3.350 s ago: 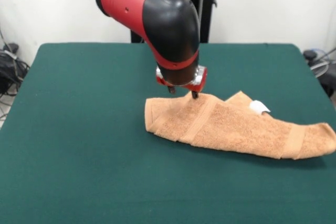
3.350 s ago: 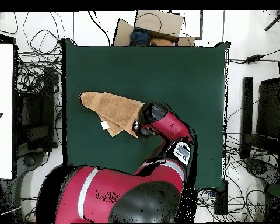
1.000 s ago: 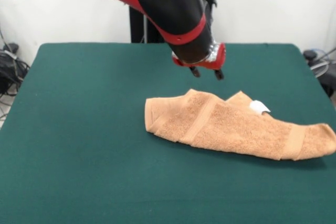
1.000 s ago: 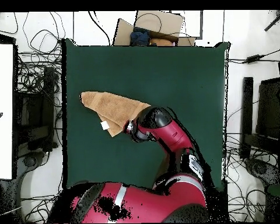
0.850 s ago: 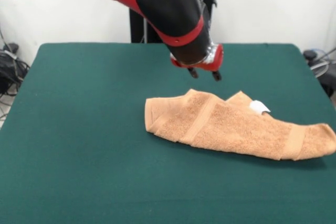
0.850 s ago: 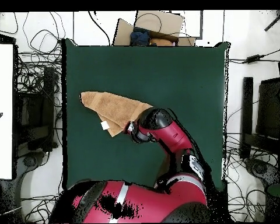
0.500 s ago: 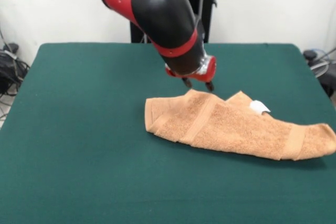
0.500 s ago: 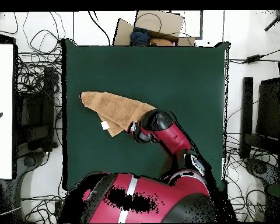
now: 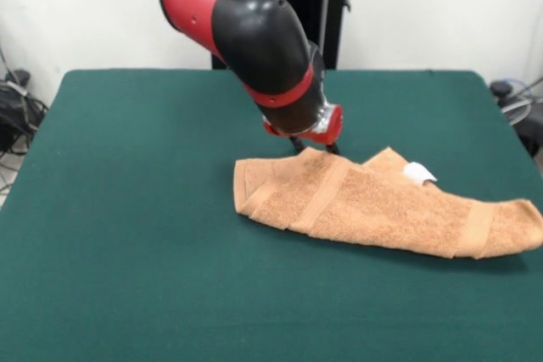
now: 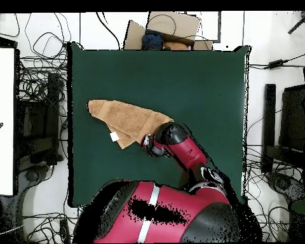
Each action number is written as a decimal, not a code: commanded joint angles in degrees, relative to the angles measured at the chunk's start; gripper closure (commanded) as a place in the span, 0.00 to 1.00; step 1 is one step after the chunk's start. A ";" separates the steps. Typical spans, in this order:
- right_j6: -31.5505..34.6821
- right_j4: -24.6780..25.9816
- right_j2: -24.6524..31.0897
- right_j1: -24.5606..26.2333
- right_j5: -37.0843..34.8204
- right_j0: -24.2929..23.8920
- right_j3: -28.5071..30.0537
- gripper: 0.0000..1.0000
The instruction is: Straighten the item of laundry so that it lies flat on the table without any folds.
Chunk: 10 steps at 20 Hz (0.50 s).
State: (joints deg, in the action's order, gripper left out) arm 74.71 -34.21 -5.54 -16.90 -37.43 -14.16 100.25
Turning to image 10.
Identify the orange terry towel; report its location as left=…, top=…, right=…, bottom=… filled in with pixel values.
left=87, top=99, right=174, bottom=150

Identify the dark green table cloth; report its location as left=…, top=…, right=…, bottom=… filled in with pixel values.
left=67, top=41, right=251, bottom=208

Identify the orange cloth in box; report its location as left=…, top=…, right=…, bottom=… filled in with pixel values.
left=162, top=41, right=189, bottom=51

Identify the dark blue cloth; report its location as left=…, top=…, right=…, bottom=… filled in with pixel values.
left=141, top=31, right=165, bottom=51

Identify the black equipment rack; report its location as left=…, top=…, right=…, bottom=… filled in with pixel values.
left=15, top=72, right=60, bottom=166

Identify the brown cardboard box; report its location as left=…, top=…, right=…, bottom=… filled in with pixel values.
left=123, top=11, right=214, bottom=51

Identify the white board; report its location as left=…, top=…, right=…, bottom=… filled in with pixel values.
left=0, top=46, right=16, bottom=196

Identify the black power adapter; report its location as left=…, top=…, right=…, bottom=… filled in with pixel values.
left=268, top=59, right=284, bottom=69

